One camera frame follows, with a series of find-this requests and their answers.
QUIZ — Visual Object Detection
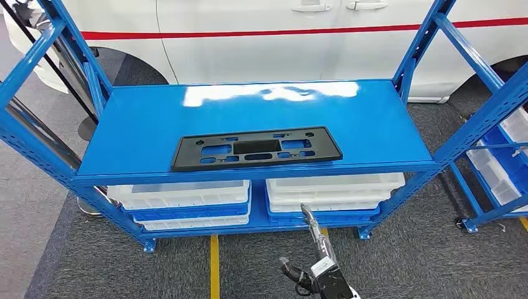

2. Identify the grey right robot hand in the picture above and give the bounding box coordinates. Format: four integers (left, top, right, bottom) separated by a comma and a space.
280, 203, 337, 285

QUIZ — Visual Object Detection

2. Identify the black plastic bracket part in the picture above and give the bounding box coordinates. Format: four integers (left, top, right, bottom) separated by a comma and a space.
171, 125, 344, 173

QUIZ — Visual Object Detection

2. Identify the blue metal shelf rack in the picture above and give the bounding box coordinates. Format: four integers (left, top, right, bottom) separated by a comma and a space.
0, 0, 528, 254

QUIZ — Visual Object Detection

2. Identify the blue wheeled shelf rack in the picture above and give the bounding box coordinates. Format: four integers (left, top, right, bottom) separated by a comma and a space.
448, 105, 528, 235

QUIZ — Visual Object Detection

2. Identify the white car red stripe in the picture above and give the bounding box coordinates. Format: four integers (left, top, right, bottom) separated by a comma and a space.
3, 0, 528, 104

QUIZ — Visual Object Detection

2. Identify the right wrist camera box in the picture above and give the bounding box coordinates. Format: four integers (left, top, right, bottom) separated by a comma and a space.
309, 255, 356, 299

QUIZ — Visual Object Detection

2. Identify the black stanchion post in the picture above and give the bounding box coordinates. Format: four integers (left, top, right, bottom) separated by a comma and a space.
0, 0, 101, 142

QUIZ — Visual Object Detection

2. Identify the chrome stanchion post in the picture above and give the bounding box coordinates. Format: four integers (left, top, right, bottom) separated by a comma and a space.
6, 98, 104, 217

